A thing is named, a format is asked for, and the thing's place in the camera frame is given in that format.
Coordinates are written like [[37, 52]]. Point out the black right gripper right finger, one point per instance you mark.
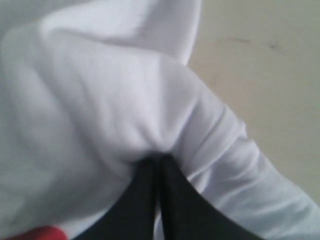
[[186, 215]]

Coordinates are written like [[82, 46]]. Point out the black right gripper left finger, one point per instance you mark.
[[132, 217]]

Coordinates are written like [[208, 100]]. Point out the white t-shirt with red logo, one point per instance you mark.
[[90, 87]]

